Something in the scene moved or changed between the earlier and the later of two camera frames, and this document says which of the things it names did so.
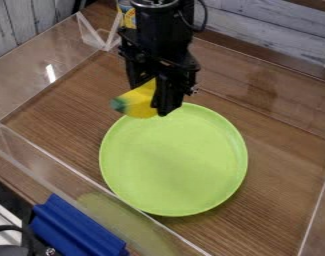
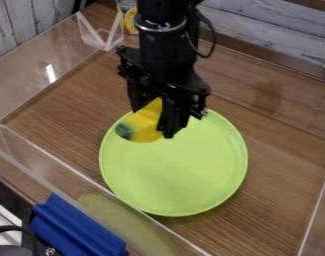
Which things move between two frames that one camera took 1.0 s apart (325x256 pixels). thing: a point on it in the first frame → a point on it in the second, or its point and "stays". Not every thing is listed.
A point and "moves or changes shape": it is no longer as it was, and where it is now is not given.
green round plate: [173, 165] stays
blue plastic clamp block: [69, 231] stays
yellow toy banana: [135, 102] moves or changes shape
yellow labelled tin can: [127, 16] stays
